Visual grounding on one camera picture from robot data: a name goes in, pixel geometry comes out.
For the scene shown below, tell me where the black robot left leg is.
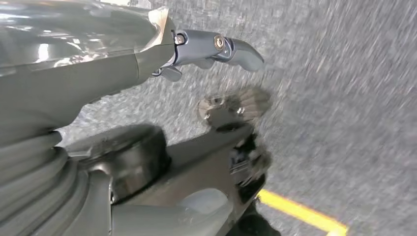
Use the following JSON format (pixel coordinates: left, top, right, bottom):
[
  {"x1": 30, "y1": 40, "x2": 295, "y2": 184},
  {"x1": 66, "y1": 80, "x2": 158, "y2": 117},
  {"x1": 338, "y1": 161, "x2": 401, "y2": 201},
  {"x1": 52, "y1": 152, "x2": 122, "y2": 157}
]
[{"x1": 65, "y1": 86, "x2": 281, "y2": 236}]

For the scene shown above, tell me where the yellow floor tape square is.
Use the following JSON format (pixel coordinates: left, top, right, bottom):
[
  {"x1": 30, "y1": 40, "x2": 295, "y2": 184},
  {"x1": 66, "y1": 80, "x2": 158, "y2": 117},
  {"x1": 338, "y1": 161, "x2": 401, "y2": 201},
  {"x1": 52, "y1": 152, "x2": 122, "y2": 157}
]
[{"x1": 257, "y1": 189, "x2": 349, "y2": 236}]

